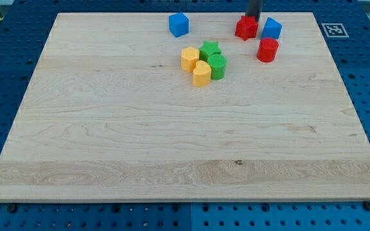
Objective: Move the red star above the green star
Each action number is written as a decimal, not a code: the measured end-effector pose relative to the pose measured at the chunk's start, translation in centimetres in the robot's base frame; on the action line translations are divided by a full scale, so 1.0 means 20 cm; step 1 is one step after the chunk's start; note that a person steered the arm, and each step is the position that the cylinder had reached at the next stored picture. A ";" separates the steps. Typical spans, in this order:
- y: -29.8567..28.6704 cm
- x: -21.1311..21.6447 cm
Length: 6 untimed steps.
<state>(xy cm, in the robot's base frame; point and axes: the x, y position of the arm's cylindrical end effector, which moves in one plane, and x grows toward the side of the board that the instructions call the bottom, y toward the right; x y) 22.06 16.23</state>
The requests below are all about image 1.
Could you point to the green cylinder block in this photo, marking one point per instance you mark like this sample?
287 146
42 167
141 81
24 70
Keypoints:
218 64

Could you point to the red star block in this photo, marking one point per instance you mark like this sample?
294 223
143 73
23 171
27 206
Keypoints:
246 27

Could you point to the yellow heart block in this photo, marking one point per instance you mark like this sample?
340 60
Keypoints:
201 74

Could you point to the green star block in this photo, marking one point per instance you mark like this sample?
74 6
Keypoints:
209 48

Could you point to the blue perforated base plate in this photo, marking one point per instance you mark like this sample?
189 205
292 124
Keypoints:
23 32

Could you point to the wooden board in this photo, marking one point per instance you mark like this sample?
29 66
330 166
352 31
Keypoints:
109 116

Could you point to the white fiducial marker tag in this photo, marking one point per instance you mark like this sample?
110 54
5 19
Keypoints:
334 30

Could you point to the blue cube block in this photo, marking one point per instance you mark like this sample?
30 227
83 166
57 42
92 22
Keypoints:
178 24

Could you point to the yellow hexagon block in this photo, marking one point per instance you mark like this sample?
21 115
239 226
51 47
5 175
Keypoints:
189 57

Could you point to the red cylinder block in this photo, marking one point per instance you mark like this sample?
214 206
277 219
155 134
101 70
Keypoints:
267 49

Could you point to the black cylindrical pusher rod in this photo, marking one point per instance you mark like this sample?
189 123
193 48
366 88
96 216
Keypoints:
254 9

